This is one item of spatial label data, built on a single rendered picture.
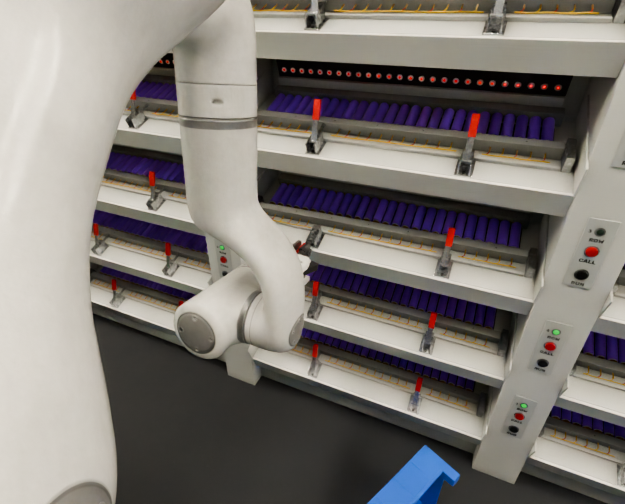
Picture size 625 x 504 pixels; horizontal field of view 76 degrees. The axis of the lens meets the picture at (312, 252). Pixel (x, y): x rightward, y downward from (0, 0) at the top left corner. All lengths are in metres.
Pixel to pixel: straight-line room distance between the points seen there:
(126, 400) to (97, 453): 1.06
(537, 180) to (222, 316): 0.51
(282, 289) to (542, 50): 0.46
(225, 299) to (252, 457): 0.64
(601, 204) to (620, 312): 0.21
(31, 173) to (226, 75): 0.26
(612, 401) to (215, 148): 0.84
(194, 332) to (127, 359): 0.89
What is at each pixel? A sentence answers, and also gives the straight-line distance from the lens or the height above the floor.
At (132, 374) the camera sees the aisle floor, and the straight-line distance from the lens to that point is 1.37.
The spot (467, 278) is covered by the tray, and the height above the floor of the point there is 0.52.
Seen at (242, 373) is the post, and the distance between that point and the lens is 1.24.
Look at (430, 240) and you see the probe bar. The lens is 0.82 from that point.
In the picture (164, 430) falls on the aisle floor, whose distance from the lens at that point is 1.21.
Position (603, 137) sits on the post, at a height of 0.80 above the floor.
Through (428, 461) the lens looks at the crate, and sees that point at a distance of 0.90.
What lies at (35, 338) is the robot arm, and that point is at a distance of 0.24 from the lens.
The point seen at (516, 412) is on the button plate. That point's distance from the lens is 0.98.
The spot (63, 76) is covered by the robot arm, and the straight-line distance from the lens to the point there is 0.27.
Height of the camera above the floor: 0.96
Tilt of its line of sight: 32 degrees down
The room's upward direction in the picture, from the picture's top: straight up
